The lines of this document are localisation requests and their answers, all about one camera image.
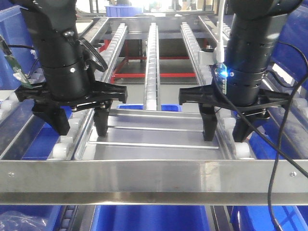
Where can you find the blue bin at right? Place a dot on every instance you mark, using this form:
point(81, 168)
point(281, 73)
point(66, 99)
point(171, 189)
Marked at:
point(295, 32)

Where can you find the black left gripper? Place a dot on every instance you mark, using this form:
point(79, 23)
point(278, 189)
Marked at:
point(47, 107)

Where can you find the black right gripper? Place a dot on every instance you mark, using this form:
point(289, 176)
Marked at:
point(244, 99)

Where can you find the silver metal tray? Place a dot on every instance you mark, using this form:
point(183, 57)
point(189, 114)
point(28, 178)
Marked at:
point(152, 135)

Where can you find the blue bin lower right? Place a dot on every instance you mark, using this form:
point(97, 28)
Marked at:
point(257, 218)

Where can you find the steel front shelf beam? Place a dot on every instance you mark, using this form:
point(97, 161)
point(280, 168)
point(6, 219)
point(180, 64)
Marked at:
point(170, 182)

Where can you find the green circuit board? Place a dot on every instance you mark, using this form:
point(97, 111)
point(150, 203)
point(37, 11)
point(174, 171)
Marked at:
point(15, 66)

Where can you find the red steel frame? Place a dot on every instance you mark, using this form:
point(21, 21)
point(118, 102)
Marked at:
point(108, 60)

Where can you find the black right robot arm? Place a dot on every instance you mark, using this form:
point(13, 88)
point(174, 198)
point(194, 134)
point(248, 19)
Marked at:
point(255, 30)

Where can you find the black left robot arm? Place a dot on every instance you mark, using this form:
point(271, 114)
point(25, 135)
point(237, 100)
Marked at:
point(68, 63)

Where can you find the blue bin far left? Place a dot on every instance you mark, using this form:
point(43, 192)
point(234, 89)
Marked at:
point(14, 31)

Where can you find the blue bin lower middle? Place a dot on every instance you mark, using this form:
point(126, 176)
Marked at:
point(150, 218)

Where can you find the roller rail with white wheels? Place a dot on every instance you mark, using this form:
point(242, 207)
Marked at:
point(151, 71)

